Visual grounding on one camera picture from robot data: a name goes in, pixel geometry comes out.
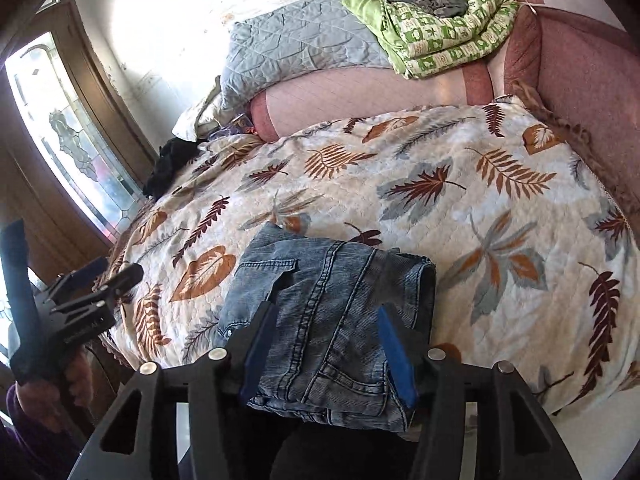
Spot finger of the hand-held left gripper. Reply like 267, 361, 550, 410
50, 262, 146, 317
46, 255, 109, 297

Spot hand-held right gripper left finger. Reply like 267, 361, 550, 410
67, 302, 280, 480

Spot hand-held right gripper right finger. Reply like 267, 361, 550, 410
376, 306, 584, 480

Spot blue denim pants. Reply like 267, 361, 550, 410
217, 222, 439, 434

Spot person's left forearm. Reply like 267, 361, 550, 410
0, 382, 66, 480

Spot person's left hand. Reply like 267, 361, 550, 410
15, 342, 96, 433

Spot black cloth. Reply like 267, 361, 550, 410
143, 137, 202, 199

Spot wooden stained glass door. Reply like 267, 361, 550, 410
0, 0, 162, 283

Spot leaf print blanket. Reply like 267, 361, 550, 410
106, 102, 640, 413

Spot white cloth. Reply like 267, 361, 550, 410
174, 76, 237, 142

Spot brown fringed cloth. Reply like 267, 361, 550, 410
504, 79, 640, 223

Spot grey quilted blanket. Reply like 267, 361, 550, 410
219, 0, 392, 112

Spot green patterned blanket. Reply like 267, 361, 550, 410
342, 0, 522, 80

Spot pink sofa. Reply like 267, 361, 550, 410
249, 0, 640, 228

